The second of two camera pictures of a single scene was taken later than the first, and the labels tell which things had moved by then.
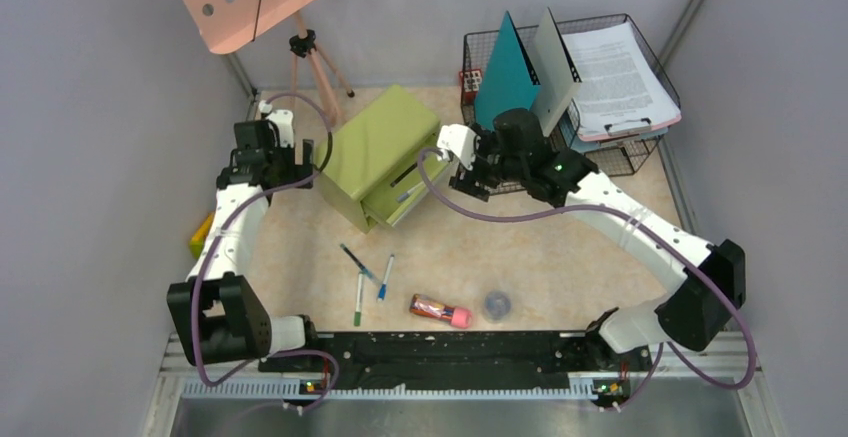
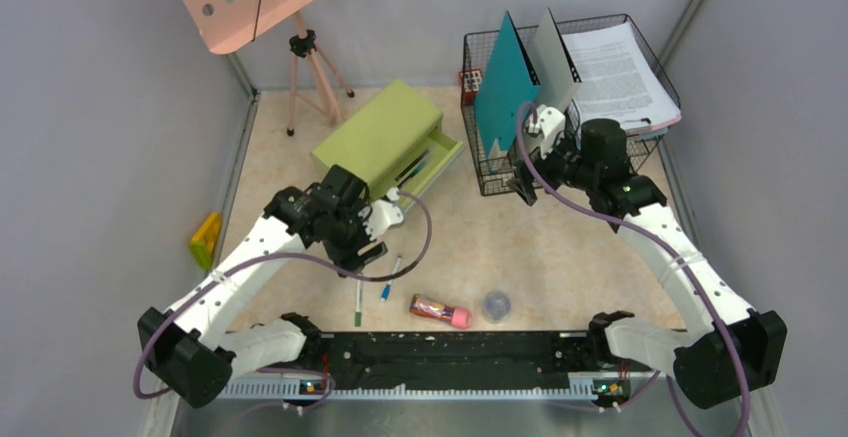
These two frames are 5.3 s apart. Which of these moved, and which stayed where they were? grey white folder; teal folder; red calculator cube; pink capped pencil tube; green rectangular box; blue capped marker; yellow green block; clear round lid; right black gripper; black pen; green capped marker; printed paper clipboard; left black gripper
Moved: left black gripper; black pen; right black gripper; blue capped marker; green rectangular box
Stayed: teal folder; red calculator cube; printed paper clipboard; grey white folder; green capped marker; yellow green block; clear round lid; pink capped pencil tube
